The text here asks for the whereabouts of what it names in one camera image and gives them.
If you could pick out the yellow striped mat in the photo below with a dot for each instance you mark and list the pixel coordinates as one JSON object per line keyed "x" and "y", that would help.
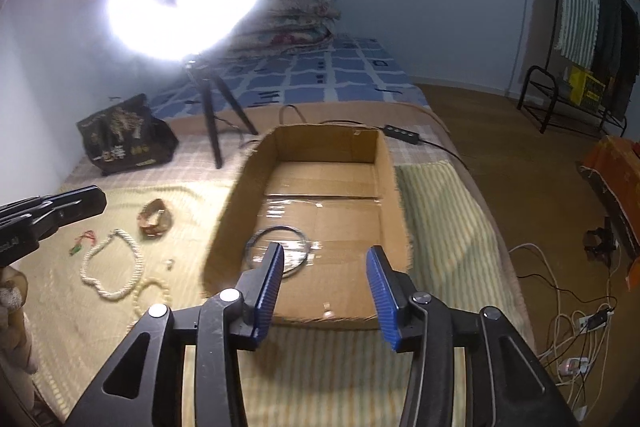
{"x": 310, "y": 377}

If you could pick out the black metal clothes rack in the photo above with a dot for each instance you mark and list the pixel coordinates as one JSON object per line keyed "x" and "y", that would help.
{"x": 544, "y": 117}

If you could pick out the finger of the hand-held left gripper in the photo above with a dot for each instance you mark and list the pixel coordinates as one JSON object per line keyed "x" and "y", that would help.
{"x": 80, "y": 204}

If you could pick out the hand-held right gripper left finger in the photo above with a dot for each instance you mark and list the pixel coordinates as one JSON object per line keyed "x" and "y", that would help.
{"x": 267, "y": 292}

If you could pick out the black tripod stand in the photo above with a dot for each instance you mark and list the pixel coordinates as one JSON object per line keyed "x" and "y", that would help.
{"x": 212, "y": 132}

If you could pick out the dark hanging clothes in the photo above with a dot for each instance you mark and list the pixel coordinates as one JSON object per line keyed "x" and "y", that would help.
{"x": 610, "y": 37}

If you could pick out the dark thin bangle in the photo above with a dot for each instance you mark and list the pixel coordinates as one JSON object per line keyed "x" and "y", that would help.
{"x": 289, "y": 227}

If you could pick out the yellow crate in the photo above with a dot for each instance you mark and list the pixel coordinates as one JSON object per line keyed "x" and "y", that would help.
{"x": 587, "y": 89}

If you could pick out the cardboard box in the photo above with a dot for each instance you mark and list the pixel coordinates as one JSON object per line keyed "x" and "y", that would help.
{"x": 320, "y": 187}

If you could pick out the orange cloth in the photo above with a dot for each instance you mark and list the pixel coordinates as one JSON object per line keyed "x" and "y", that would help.
{"x": 615, "y": 157}

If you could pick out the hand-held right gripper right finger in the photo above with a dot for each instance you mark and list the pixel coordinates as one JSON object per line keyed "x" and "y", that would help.
{"x": 382, "y": 302}

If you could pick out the black snack bag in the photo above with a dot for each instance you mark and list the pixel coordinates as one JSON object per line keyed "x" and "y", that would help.
{"x": 125, "y": 137}

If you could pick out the power strip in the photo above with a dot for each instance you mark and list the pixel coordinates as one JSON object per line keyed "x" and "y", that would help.
{"x": 595, "y": 321}

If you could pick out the black object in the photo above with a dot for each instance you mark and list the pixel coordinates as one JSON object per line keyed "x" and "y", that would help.
{"x": 602, "y": 239}

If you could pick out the blue patterned blanket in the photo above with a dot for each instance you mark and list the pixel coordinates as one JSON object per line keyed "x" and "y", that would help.
{"x": 320, "y": 77}

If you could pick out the beige plaid bed sheet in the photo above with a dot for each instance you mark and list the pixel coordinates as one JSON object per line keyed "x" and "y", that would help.
{"x": 190, "y": 167}

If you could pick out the white plug adapter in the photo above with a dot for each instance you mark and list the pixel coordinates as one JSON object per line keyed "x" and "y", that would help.
{"x": 572, "y": 366}

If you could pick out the person's left hand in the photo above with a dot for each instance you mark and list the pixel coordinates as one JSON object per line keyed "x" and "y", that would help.
{"x": 10, "y": 294}

